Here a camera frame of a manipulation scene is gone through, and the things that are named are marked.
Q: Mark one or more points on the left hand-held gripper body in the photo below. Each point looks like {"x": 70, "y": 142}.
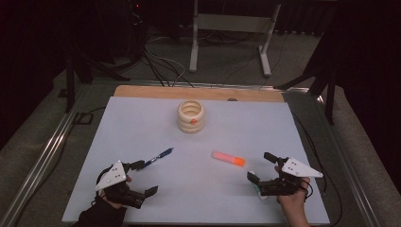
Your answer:
{"x": 112, "y": 178}

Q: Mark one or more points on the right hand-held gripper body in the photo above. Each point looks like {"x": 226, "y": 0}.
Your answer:
{"x": 299, "y": 169}

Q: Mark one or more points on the green and white glue stick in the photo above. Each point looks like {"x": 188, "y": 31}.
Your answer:
{"x": 255, "y": 189}

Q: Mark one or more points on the blue pen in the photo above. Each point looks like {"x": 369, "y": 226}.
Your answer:
{"x": 164, "y": 153}

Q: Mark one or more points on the orange highlighter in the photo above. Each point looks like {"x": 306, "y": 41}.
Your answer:
{"x": 228, "y": 158}

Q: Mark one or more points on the cream ringed pen holder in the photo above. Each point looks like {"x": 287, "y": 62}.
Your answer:
{"x": 186, "y": 121}

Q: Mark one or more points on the person's left hand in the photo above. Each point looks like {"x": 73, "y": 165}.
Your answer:
{"x": 112, "y": 203}

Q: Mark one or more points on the person's right hand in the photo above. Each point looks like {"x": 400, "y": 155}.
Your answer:
{"x": 294, "y": 205}

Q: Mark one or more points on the white table mat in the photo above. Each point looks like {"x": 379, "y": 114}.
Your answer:
{"x": 157, "y": 126}

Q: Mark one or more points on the black tripod stand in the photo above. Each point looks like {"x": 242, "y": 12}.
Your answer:
{"x": 70, "y": 82}
{"x": 330, "y": 94}

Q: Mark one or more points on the black equipment with red light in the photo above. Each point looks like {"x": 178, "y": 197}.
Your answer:
{"x": 136, "y": 28}

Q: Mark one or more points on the white metal stand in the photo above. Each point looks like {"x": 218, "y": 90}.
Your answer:
{"x": 231, "y": 22}

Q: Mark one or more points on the aluminium rail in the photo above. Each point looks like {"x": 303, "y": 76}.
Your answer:
{"x": 47, "y": 151}
{"x": 350, "y": 170}

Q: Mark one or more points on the black floor bracket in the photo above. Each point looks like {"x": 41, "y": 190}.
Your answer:
{"x": 82, "y": 118}

